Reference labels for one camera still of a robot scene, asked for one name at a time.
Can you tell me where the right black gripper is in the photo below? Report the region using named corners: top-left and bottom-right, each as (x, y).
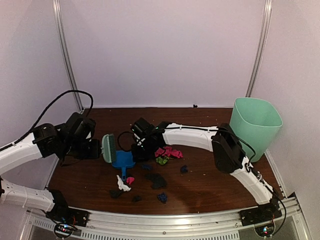
top-left (132, 139), bottom-right (159, 161)

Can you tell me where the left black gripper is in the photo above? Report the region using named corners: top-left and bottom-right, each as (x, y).
top-left (61, 138), bottom-right (101, 159)

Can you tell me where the dark blue scrap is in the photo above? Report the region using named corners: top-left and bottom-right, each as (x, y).
top-left (157, 192), bottom-right (168, 204)
top-left (180, 165), bottom-right (188, 174)
top-left (141, 164), bottom-right (153, 171)

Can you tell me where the blue plastic dustpan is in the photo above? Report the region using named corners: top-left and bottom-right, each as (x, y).
top-left (111, 150), bottom-right (136, 181)

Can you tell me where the mint green hand brush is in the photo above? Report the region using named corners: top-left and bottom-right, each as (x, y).
top-left (101, 134), bottom-right (116, 163)

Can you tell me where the small pink paper scrap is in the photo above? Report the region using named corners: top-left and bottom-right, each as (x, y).
top-left (126, 177), bottom-right (135, 185)

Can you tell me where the large black paper scrap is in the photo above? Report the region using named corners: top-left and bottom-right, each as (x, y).
top-left (144, 173), bottom-right (167, 189)

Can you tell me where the dark blue scrap front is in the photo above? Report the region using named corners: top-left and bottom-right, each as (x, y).
top-left (157, 192), bottom-right (168, 204)

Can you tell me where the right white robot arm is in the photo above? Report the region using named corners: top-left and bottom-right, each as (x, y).
top-left (131, 118), bottom-right (279, 221)

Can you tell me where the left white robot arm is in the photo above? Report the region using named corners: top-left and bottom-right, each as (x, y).
top-left (0, 123), bottom-right (101, 222)

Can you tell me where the green paper scrap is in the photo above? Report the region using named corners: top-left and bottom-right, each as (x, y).
top-left (155, 156), bottom-right (169, 166)

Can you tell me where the large pink paper scrap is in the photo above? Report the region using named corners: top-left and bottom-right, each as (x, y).
top-left (154, 146), bottom-right (183, 159)

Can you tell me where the long white paper scrap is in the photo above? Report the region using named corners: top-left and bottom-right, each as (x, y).
top-left (116, 175), bottom-right (131, 192)

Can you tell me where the small black scrap front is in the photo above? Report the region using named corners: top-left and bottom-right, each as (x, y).
top-left (132, 195), bottom-right (142, 203)

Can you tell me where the mint green waste bin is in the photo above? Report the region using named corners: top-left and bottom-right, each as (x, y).
top-left (229, 97), bottom-right (283, 163)

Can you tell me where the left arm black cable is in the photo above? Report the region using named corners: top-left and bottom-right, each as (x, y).
top-left (0, 89), bottom-right (95, 151)

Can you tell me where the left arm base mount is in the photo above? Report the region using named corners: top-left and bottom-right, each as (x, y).
top-left (45, 190), bottom-right (89, 240)

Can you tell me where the front aluminium rail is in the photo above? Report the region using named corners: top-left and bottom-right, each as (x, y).
top-left (18, 197), bottom-right (312, 240)

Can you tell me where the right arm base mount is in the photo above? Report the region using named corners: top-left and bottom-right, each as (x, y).
top-left (239, 199), bottom-right (282, 239)

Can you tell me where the left aluminium frame post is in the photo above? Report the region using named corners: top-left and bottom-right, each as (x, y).
top-left (51, 0), bottom-right (85, 112)

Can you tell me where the aluminium frame post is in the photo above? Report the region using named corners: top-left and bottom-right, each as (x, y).
top-left (245, 0), bottom-right (273, 98)
top-left (51, 0), bottom-right (85, 112)

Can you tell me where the right aluminium frame post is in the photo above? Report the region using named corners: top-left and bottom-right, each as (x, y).
top-left (245, 0), bottom-right (273, 98)

